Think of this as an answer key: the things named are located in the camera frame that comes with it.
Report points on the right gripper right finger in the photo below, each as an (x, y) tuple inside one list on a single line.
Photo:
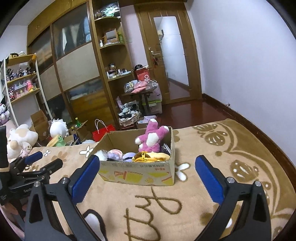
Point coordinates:
[(253, 222)]

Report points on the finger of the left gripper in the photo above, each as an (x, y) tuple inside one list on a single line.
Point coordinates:
[(28, 160), (47, 170)]

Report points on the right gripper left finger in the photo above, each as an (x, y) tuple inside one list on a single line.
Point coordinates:
[(42, 222)]

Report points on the white fluffy pompom plush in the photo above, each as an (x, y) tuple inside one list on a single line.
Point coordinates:
[(102, 155)]

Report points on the pink swirl plush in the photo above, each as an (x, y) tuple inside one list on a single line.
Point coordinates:
[(115, 154)]

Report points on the yellow plush pouch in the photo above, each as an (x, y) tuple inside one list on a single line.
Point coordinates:
[(151, 157)]

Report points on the pink plush bear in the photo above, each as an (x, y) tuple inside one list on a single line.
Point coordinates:
[(150, 140)]

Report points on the purple silver box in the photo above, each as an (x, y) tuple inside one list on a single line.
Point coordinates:
[(165, 149)]

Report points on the green frog toy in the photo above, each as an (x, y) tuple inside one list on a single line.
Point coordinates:
[(60, 142)]

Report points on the white beige plush dog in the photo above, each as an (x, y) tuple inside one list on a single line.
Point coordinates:
[(21, 142)]

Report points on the white round plush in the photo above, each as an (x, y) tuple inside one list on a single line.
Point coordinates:
[(58, 128)]

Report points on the green bottle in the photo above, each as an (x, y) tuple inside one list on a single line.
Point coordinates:
[(78, 123)]

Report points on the black white Kuromi plush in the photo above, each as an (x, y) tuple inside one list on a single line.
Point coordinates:
[(4, 112)]

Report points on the red paper bag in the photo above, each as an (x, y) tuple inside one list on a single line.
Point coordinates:
[(101, 130)]

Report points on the printed cardboard box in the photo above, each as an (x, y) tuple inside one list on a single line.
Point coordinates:
[(159, 173)]

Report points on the beige patterned blanket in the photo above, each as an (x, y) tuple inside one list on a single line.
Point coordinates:
[(181, 211)]

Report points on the lace basket with toys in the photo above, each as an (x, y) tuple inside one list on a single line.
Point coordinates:
[(129, 115)]

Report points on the white toy shelf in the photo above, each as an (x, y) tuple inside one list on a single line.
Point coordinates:
[(21, 79)]

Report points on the small cardboard floor box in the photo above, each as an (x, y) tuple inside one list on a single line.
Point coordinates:
[(143, 121)]

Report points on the small dark side table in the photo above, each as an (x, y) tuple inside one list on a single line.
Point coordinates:
[(144, 93)]

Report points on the wooden wardrobe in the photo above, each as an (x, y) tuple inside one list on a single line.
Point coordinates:
[(83, 59)]

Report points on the red gift bag on table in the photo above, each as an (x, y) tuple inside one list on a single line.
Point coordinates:
[(142, 74)]

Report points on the wooden door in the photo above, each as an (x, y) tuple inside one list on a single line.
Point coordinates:
[(171, 50)]

